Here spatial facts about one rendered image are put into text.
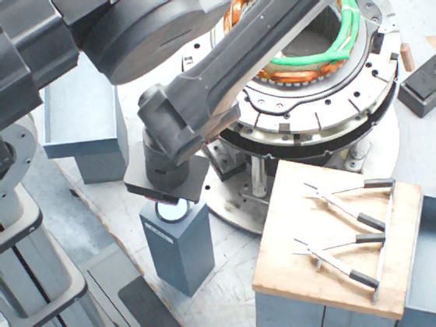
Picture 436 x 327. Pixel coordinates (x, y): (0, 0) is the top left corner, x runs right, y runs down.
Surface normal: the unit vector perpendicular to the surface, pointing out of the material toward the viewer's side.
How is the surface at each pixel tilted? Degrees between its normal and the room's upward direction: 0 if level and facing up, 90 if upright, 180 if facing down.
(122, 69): 106
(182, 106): 53
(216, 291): 0
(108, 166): 90
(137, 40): 32
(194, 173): 4
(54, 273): 90
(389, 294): 0
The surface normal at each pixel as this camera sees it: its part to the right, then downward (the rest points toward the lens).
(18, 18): 0.22, -0.11
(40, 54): 0.53, 0.44
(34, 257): 0.61, 0.70
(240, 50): -0.54, 0.29
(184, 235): 0.82, 0.50
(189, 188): 0.03, -0.44
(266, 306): -0.22, 0.88
